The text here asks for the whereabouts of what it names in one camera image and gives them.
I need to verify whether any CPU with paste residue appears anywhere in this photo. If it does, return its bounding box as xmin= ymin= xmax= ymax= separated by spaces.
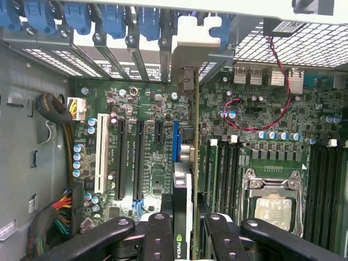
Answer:
xmin=255 ymin=197 xmax=293 ymax=232

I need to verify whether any green motherboard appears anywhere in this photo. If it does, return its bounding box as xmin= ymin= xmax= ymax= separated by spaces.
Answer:
xmin=67 ymin=65 xmax=348 ymax=245

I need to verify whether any green RAM stick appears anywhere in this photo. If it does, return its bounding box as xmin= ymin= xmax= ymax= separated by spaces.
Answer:
xmin=205 ymin=138 xmax=220 ymax=194

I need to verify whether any black long expansion slot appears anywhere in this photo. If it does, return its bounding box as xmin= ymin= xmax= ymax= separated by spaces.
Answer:
xmin=114 ymin=119 xmax=128 ymax=201
xmin=133 ymin=120 xmax=146 ymax=201

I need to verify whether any black main power connector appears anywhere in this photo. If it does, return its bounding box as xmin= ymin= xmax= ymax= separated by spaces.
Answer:
xmin=51 ymin=182 xmax=85 ymax=236

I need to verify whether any blue expansion slot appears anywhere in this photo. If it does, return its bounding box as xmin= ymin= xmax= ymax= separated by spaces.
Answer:
xmin=172 ymin=121 xmax=182 ymax=164

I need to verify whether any white expansion slot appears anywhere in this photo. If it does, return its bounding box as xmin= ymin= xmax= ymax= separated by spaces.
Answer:
xmin=94 ymin=113 xmax=110 ymax=195

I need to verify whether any black short expansion slot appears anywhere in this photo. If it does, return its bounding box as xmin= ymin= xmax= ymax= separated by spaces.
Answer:
xmin=154 ymin=120 xmax=165 ymax=145

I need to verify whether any white power connector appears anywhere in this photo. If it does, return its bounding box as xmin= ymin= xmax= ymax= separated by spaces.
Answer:
xmin=66 ymin=97 xmax=88 ymax=122

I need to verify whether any silver USB port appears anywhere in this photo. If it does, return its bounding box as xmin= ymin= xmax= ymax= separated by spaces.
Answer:
xmin=233 ymin=66 xmax=248 ymax=84
xmin=248 ymin=67 xmax=264 ymax=85

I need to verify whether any silver port block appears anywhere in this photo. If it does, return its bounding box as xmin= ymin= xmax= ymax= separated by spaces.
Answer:
xmin=287 ymin=67 xmax=305 ymax=95
xmin=268 ymin=67 xmax=287 ymax=88

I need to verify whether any metal slot cover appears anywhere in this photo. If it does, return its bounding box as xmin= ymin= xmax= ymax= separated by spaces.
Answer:
xmin=92 ymin=32 xmax=129 ymax=80
xmin=158 ymin=38 xmax=172 ymax=82
xmin=127 ymin=34 xmax=152 ymax=82

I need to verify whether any black open PC case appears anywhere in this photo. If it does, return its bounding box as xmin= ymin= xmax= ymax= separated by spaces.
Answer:
xmin=0 ymin=0 xmax=348 ymax=261

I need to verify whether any blue slot clip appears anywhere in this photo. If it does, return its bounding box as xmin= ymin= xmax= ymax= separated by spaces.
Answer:
xmin=137 ymin=7 xmax=161 ymax=42
xmin=100 ymin=2 xmax=128 ymax=39
xmin=64 ymin=0 xmax=92 ymax=35
xmin=208 ymin=15 xmax=235 ymax=46
xmin=0 ymin=0 xmax=21 ymax=30
xmin=23 ymin=0 xmax=57 ymax=35

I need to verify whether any black box with label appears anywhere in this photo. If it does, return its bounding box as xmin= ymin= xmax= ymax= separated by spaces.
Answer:
xmin=262 ymin=18 xmax=308 ymax=38

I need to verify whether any black braided cable sleeve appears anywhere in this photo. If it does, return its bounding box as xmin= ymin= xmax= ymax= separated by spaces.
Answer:
xmin=34 ymin=92 xmax=76 ymax=185

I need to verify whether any red black twisted wire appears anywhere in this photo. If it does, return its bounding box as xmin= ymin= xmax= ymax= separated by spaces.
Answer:
xmin=222 ymin=36 xmax=291 ymax=133

